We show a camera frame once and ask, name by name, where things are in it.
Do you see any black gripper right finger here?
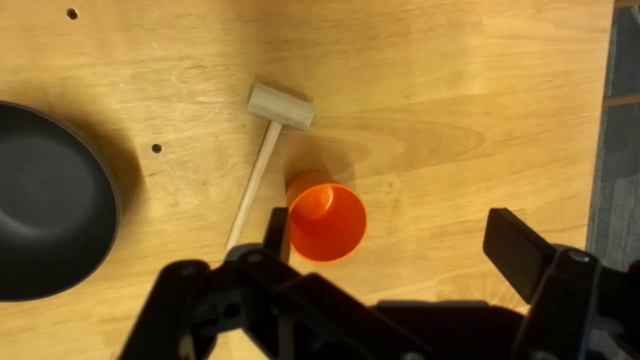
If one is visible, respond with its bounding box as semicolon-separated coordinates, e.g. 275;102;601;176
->
481;206;604;360

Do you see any wooden mallet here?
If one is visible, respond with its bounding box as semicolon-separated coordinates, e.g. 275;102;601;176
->
223;80;315;256

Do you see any black bowl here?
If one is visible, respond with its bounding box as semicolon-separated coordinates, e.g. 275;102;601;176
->
0;98;119;303

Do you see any orange plastic cup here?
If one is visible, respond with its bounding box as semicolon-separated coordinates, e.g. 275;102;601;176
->
284;169;370;263

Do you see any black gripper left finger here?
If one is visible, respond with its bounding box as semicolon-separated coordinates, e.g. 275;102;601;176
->
118;206;302;360

